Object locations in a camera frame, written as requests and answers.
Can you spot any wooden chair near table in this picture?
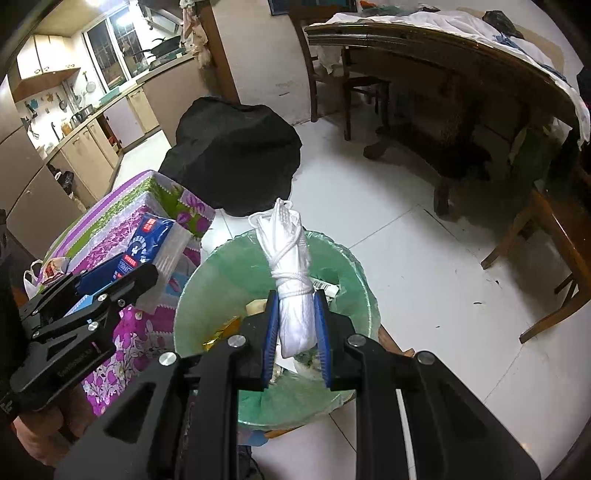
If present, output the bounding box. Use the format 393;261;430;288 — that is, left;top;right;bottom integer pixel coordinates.
481;188;590;344

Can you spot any person's left hand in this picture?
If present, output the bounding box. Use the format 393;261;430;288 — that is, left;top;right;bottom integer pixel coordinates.
12;391;95;467

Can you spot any green lined trash bin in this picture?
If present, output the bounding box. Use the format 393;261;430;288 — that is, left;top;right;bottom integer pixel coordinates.
173;230;381;431

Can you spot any white red medicine box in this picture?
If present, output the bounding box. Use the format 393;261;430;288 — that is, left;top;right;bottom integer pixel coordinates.
311;278;339;299

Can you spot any kitchen window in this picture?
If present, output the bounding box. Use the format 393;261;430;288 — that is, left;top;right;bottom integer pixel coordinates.
83;6;148;93

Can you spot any blue tissue pack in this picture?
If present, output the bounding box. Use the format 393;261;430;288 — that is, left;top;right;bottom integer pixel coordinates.
113;213;199;314

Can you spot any orange foam sponge cube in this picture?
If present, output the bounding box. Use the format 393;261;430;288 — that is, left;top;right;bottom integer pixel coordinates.
245;299;267;316

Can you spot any dark wooden dining table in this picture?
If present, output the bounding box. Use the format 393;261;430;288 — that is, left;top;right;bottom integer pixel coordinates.
303;20;581;216

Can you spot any black covered bundle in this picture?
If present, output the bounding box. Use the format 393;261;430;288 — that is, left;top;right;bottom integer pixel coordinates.
159;96;301;217

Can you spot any black wok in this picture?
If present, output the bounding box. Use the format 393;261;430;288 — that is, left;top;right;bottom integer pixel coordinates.
142;35;180;57

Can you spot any floral striped tablecloth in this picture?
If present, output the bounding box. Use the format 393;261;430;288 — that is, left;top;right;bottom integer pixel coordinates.
37;171;215;415

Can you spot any white rope bundle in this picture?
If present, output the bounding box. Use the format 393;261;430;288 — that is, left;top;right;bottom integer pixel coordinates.
248;197;320;359

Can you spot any wooden chair by window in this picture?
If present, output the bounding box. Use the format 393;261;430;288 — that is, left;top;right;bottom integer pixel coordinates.
288;1;390;141

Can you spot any white plastic bag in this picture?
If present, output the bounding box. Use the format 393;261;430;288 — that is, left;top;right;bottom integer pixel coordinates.
22;257;69;299

